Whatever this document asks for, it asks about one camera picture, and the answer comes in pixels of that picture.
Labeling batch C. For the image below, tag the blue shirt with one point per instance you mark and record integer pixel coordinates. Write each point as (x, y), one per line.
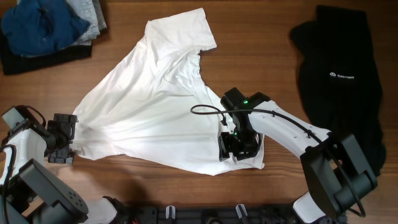
(41, 27)

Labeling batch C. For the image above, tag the white t-shirt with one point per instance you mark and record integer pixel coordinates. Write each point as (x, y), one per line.
(141, 108)

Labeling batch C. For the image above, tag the black garment with logo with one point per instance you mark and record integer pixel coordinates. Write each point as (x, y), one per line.
(338, 80)

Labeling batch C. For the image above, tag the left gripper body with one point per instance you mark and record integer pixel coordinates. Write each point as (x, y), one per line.
(63, 131)

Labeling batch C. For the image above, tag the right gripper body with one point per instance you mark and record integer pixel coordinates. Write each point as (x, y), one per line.
(240, 142)

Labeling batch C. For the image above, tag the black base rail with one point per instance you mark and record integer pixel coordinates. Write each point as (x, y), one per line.
(238, 214)

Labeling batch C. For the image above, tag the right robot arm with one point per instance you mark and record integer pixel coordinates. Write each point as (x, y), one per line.
(336, 170)

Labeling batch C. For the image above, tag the light grey folded garment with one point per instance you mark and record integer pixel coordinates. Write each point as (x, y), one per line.
(89, 10)

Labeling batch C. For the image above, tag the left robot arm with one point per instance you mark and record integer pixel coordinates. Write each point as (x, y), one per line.
(32, 194)

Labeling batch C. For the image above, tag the black folded garment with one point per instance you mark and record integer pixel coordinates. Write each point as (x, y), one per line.
(16, 64)

